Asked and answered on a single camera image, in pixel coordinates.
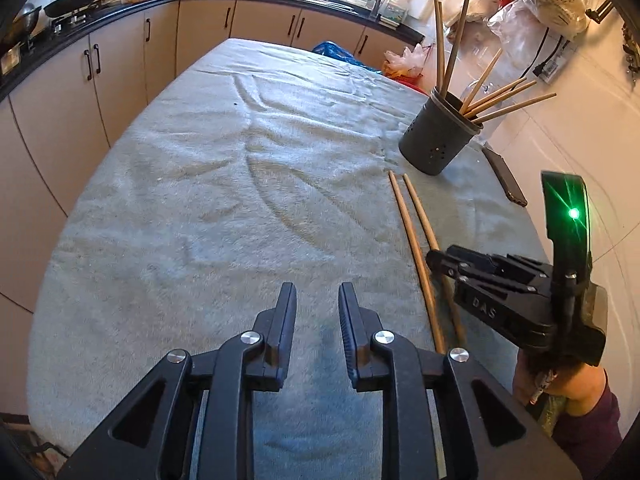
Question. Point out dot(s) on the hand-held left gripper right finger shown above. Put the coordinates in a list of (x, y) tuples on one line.
[(347, 330)]

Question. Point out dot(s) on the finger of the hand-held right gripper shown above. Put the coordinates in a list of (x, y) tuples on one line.
[(500, 262), (450, 267)]

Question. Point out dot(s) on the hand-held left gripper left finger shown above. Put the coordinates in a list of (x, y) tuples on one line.
[(286, 320)]

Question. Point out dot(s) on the dark grey utensil holder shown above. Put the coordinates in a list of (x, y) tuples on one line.
[(437, 140)]

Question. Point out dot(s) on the person's right forearm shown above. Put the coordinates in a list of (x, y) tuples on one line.
[(590, 410)]

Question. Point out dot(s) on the person's right hand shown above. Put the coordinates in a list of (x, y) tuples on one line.
[(525, 380)]

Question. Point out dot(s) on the black smartphone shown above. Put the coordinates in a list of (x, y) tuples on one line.
[(505, 175)]

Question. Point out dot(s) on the grey towel table cover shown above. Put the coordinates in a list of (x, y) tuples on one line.
[(225, 185)]

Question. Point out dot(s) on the orange plastic bag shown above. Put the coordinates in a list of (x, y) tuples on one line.
[(405, 65)]

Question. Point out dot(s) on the blue plastic bag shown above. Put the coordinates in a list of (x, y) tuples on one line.
[(335, 52)]

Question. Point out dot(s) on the white plastic bag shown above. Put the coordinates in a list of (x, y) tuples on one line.
[(472, 5)]

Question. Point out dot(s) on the black kitchen countertop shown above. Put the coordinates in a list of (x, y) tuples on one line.
[(125, 7)]

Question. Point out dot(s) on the metal wok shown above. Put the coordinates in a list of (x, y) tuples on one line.
[(27, 17)]

